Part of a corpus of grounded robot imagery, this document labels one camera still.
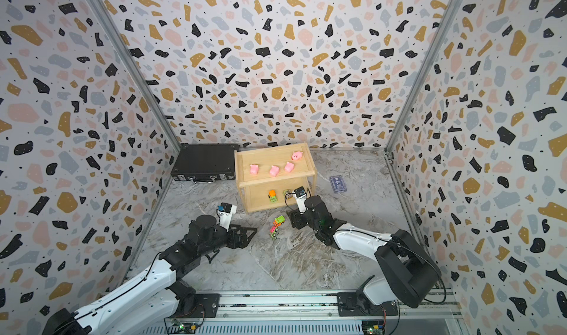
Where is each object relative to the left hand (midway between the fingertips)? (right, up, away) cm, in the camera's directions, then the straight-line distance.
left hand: (250, 228), depth 79 cm
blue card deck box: (+36, +14, +27) cm, 47 cm away
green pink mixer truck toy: (+7, -4, +11) cm, 13 cm away
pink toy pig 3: (+14, +22, +6) cm, 27 cm away
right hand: (+16, +6, +9) cm, 19 cm away
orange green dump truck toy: (+9, -1, +13) cm, 16 cm away
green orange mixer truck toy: (+6, +9, +18) cm, 21 cm away
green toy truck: (+12, +11, +18) cm, 25 cm away
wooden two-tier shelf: (+4, +19, +5) cm, 20 cm away
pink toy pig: (0, +21, +5) cm, 22 cm away
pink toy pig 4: (+17, +26, +9) cm, 32 cm away
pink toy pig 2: (+8, +21, +4) cm, 22 cm away
